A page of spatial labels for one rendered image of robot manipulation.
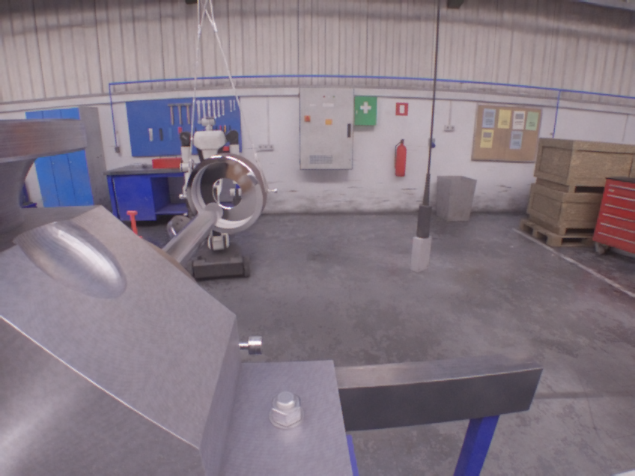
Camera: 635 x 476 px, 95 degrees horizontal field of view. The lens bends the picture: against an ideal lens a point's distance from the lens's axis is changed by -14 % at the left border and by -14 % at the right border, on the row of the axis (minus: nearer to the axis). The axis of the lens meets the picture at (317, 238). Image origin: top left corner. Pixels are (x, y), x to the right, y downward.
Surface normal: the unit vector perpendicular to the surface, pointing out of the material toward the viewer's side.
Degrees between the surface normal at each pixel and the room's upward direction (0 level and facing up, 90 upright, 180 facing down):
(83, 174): 90
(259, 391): 0
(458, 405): 90
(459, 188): 93
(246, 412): 0
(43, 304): 45
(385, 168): 90
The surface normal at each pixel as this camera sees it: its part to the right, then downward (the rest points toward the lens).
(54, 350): 0.70, -0.69
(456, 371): 0.00, -0.95
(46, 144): 1.00, 0.02
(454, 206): 0.14, 0.37
